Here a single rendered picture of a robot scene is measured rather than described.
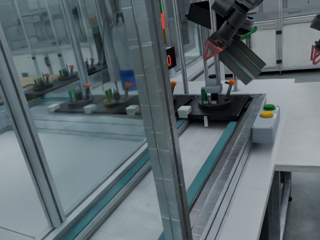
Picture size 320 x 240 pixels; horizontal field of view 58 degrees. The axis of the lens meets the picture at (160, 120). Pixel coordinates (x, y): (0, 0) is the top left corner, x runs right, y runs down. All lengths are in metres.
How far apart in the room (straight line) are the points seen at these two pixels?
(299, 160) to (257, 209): 0.28
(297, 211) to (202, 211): 1.56
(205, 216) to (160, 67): 0.41
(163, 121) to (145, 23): 0.11
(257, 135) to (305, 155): 0.16
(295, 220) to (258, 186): 1.24
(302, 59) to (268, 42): 0.59
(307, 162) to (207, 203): 0.45
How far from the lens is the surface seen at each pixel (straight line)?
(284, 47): 5.27
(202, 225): 0.64
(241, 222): 0.79
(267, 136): 1.04
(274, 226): 1.48
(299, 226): 2.10
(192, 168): 0.90
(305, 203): 2.28
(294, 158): 1.06
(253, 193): 0.88
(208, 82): 1.19
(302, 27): 5.25
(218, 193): 0.72
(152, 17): 0.31
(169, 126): 0.34
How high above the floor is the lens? 1.39
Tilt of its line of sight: 21 degrees down
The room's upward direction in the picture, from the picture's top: 9 degrees counter-clockwise
